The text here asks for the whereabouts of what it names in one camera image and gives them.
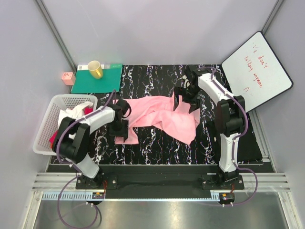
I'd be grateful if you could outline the white plastic laundry basket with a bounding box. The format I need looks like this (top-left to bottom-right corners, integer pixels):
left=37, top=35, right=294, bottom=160
left=32, top=94, right=98, bottom=156

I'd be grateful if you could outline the aluminium rail frame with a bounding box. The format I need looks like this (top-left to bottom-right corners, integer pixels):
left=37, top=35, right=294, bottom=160
left=22, top=172, right=303, bottom=229

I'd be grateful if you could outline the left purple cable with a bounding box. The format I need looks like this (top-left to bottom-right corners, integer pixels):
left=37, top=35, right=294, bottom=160
left=54, top=89, right=117, bottom=228

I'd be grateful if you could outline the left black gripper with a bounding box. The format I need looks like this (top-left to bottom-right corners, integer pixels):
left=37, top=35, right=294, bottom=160
left=107, top=118, right=128, bottom=141

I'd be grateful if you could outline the green cutting mat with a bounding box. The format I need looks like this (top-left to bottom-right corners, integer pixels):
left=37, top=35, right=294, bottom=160
left=71, top=64, right=122, bottom=94

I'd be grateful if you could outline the pink t shirt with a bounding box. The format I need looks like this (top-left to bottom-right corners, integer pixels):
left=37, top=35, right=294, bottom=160
left=115, top=96, right=200, bottom=145

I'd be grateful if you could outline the black marble pattern mat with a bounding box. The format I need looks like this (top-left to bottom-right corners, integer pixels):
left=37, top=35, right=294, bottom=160
left=88, top=65, right=220, bottom=166

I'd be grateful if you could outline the white t shirt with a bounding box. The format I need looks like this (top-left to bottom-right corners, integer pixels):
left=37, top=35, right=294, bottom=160
left=58, top=101, right=94, bottom=127

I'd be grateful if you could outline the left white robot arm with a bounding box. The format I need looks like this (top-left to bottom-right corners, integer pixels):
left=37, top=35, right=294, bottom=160
left=52, top=99, right=132, bottom=189

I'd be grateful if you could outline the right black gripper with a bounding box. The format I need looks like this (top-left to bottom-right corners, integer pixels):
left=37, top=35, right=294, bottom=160
left=173, top=85, right=201, bottom=114

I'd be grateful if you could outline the pink cube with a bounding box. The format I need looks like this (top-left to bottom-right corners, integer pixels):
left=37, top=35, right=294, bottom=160
left=61, top=72, right=74, bottom=85

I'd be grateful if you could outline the magenta t shirt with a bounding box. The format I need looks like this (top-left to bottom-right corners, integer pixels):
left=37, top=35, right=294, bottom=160
left=49, top=107, right=93, bottom=150

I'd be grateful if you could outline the yellow mug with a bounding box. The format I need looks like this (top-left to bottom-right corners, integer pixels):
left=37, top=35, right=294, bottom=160
left=87, top=61, right=103, bottom=79

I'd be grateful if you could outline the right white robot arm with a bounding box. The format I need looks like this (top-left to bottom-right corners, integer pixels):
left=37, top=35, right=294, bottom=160
left=173, top=66, right=248, bottom=189

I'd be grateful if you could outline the white whiteboard with red writing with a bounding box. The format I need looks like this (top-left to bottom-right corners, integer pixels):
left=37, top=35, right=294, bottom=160
left=222, top=31, right=294, bottom=112

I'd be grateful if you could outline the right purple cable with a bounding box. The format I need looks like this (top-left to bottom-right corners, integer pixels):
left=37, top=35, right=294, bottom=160
left=197, top=66, right=259, bottom=207

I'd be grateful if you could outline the purple cable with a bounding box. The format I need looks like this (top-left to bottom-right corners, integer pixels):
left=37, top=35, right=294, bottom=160
left=197, top=66, right=259, bottom=207
left=54, top=89, right=117, bottom=228

